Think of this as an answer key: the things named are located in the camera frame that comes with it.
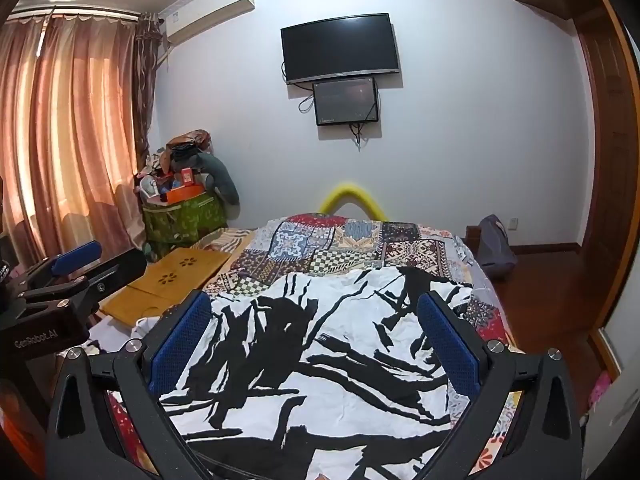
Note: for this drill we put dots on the yellow curved foam tube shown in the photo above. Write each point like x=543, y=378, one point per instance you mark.
x=352, y=193

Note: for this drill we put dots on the grey blue bag on floor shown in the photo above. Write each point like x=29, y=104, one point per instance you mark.
x=494, y=254

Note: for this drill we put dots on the small wall-mounted black screen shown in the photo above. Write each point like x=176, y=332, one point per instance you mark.
x=346, y=101

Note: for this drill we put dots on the brown bag on pile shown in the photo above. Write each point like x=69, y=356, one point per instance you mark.
x=199, y=137

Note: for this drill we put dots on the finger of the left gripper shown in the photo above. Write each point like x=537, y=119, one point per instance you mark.
x=92, y=283
x=75, y=257

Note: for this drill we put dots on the orange box on pile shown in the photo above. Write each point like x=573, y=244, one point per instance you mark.
x=182, y=193

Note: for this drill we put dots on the grey green plush toy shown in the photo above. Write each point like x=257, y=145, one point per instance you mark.
x=217, y=178

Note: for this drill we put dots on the large wall-mounted black television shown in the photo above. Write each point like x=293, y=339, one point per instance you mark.
x=355, y=45

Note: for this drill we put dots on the green patterned storage bag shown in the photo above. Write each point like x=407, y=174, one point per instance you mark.
x=182, y=224

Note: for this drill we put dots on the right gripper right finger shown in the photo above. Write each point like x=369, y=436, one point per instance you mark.
x=543, y=439

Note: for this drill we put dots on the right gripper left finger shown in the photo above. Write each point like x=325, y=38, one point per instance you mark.
x=106, y=420

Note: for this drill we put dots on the white wall air conditioner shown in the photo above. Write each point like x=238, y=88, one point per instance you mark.
x=189, y=18

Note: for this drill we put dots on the black and white patterned shirt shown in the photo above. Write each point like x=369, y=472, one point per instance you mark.
x=318, y=377

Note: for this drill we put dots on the patchwork patterned bed quilt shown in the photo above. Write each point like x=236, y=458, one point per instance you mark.
x=320, y=245

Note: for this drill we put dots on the pink orange window curtain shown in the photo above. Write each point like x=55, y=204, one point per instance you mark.
x=71, y=134

